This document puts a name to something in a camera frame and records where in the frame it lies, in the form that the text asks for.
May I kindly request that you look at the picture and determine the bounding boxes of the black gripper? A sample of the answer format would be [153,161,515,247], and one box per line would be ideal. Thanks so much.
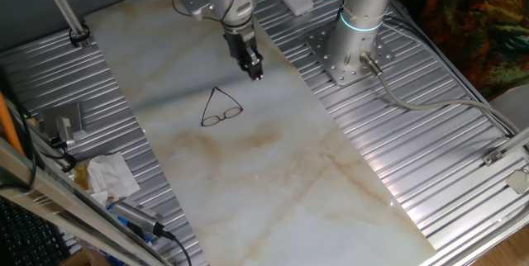
[223,26,265,82]

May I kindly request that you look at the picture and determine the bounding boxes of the black keyboard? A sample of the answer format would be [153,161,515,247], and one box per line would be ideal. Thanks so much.
[0,195,71,266]

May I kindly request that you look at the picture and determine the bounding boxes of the black camera cable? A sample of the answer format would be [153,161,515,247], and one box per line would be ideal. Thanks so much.
[160,228,193,266]

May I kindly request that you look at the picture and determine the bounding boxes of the marble pattern mat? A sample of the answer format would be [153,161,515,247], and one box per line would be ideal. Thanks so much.
[82,0,437,266]

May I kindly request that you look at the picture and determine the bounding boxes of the brown cardboard box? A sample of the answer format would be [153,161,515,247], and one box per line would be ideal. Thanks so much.
[60,245,125,266]

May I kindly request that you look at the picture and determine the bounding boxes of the pale grey round object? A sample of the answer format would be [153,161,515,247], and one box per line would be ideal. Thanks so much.
[489,83,529,135]

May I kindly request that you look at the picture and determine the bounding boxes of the aluminium corner strut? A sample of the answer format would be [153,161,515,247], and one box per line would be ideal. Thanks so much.
[481,127,529,166]

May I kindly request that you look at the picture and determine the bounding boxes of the metal corner bracket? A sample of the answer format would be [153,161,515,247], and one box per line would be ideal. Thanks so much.
[482,150,504,167]

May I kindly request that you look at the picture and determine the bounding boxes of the orange pole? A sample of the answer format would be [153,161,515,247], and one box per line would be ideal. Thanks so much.
[0,91,26,155]

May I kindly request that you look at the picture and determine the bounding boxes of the silver metal tag plate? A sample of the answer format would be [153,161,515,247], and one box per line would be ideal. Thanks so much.
[506,168,529,195]

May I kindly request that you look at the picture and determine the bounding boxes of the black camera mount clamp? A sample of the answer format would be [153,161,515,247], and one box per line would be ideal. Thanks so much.
[49,132,78,173]

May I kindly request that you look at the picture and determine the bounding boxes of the yellow crumpled wrapper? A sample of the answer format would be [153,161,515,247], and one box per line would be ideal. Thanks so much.
[74,162,90,191]

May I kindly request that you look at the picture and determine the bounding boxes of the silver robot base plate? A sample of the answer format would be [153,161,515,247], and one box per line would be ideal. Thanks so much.
[306,24,394,88]

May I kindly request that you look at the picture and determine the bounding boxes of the aluminium frame rail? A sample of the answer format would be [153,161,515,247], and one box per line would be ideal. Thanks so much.
[0,137,174,266]

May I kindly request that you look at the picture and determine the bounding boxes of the dark red framed glasses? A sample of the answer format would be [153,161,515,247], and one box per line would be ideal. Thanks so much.
[200,86,244,128]

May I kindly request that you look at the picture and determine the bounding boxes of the aluminium frame pole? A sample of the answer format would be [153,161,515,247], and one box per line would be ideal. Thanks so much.
[35,0,90,48]

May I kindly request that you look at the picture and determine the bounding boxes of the crumpled white tissue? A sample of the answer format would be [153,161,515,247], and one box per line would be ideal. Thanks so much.
[85,151,141,207]

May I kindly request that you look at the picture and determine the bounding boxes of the grey flat metal box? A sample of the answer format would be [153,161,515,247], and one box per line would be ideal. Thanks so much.
[43,101,86,143]

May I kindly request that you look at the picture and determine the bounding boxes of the black pole base clamp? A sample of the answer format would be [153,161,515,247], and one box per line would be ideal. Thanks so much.
[68,24,91,48]

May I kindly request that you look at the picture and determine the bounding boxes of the colourful patterned cloth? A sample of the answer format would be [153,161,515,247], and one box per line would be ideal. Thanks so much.
[396,0,529,102]

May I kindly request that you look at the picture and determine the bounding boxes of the silver finned camera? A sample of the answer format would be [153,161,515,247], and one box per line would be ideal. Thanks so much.
[111,198,166,238]

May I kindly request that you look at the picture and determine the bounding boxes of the thick grey base cable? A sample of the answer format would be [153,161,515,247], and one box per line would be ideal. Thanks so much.
[359,50,522,135]

